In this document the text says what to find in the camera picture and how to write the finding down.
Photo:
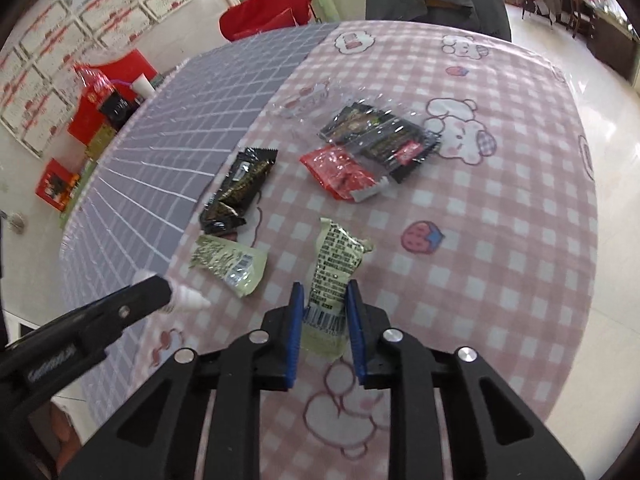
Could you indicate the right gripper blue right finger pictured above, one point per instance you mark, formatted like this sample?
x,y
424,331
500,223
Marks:
x,y
366,325

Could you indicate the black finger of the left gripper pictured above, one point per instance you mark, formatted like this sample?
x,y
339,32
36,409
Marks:
x,y
104,320

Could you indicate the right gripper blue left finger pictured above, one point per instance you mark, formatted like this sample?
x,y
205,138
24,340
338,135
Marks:
x,y
279,358

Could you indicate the pale green snack wrapper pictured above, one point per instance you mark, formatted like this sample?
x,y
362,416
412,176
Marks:
x,y
338,256

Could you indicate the person's left hand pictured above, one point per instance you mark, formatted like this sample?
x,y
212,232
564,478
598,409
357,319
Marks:
x,y
66,434

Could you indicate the white small bottle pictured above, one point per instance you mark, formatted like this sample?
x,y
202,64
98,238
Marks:
x,y
182,297

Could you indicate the black long snack wrapper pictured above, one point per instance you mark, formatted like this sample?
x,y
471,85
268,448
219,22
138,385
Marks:
x,y
225,212

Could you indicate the grey grid tablecloth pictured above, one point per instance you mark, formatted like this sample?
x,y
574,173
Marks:
x,y
152,178

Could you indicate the red gift boxes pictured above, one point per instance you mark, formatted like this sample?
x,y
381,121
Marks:
x,y
105,96

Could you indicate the red small snack wrapper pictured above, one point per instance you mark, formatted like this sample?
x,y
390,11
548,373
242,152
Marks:
x,y
341,175

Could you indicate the pink checkered tablecloth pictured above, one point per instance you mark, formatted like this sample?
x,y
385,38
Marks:
x,y
490,243

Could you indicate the black red snack wrapper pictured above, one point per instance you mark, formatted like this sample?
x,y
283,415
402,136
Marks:
x,y
382,142

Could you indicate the clear plastic wrapper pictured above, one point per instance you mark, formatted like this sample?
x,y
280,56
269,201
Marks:
x,y
326,98

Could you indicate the white paper cup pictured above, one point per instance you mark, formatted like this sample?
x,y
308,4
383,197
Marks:
x,y
143,87

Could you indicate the red bag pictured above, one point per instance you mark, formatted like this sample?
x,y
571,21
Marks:
x,y
253,17

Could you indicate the dark wooden cabinet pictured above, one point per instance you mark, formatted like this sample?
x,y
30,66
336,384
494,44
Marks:
x,y
612,46

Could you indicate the wooden chair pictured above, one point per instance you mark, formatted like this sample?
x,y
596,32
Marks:
x,y
580,20

